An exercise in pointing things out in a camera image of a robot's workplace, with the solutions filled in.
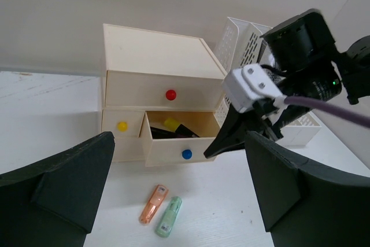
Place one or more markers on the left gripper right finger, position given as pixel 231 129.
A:
pixel 304 202

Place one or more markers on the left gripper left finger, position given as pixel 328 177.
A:
pixel 54 201

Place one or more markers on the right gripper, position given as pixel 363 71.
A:
pixel 297 91

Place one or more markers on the yellow highlighter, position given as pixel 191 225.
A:
pixel 179 128

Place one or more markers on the beige wooden drawer cabinet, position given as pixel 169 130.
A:
pixel 149 76

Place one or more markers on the orange clip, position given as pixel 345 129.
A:
pixel 156 199

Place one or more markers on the mint green clip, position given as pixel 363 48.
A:
pixel 168 218

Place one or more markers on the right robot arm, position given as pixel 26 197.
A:
pixel 305 41

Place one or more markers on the white file organizer rack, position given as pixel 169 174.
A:
pixel 240 45

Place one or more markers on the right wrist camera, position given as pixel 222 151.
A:
pixel 244 86

